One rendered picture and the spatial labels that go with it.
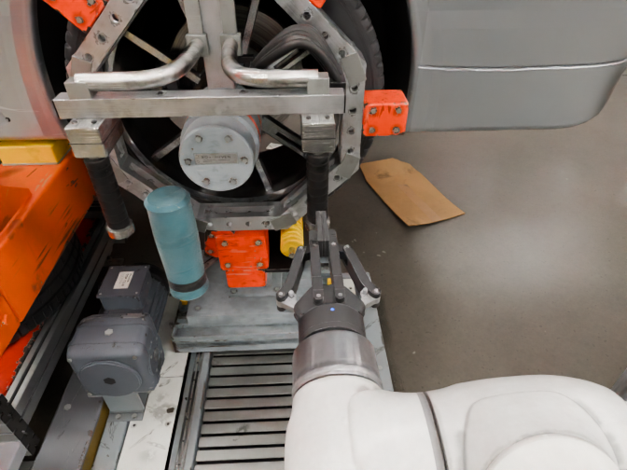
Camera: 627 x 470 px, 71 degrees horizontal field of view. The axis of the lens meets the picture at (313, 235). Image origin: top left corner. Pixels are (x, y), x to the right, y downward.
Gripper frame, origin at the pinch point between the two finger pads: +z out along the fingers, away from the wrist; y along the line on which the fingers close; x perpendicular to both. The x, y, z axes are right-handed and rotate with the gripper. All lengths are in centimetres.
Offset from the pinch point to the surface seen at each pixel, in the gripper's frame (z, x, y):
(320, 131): 10.5, 10.8, 0.3
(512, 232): 99, -83, 91
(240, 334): 35, -66, -22
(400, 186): 136, -82, 49
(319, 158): 10.3, 6.4, 0.2
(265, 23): 58, 14, -9
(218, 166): 18.0, 0.9, -16.8
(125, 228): 10.6, -6.4, -32.6
